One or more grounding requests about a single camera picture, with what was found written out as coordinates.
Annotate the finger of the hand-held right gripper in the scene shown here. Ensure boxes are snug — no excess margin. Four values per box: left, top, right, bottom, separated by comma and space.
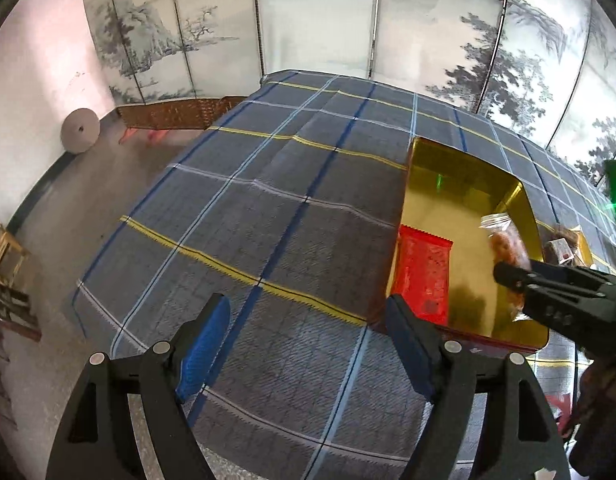
517, 282, 616, 357
493, 259, 616, 294

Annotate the light wooden chair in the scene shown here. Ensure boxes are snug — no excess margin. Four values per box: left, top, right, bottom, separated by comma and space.
0, 210, 31, 286

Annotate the person's right hand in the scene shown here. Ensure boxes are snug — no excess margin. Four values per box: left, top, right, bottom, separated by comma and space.
568, 357, 616, 476

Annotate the red snack packet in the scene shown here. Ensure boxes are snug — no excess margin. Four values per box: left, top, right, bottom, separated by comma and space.
390, 225, 453, 326

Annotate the dark wooden chair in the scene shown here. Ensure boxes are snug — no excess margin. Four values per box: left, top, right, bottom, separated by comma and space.
0, 275, 42, 431

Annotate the clear orange cookie packet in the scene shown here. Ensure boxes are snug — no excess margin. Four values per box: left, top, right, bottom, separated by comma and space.
479, 212, 534, 321

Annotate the small clear brown cake packet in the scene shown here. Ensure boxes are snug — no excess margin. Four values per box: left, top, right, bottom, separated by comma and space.
544, 239, 575, 264

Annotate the red tin box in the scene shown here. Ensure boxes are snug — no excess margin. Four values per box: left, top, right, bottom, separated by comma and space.
366, 136, 550, 358

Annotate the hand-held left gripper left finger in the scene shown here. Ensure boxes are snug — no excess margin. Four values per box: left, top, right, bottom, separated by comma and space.
45, 292, 232, 480

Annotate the blue plaid tablecloth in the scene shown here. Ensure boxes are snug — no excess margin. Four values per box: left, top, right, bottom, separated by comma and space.
70, 69, 616, 466

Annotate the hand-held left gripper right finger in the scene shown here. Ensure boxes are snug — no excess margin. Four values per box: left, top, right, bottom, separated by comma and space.
384, 294, 573, 480

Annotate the brown woven bench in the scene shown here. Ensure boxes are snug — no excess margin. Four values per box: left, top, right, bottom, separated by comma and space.
116, 96, 249, 131

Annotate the painted landscape folding screen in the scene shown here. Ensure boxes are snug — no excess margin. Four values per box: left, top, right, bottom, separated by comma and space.
79, 0, 616, 186

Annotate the round grey millstone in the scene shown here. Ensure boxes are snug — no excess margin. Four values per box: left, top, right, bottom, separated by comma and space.
62, 108, 99, 153

